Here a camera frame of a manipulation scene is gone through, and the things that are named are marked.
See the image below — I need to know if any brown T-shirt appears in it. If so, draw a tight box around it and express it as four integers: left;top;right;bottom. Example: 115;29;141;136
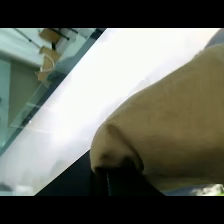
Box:
90;43;224;193

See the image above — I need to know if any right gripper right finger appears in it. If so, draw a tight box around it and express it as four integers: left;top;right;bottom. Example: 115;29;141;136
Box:
107;163;149;197

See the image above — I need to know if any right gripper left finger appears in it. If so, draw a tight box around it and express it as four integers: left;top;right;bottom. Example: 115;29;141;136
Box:
91;166;109;197

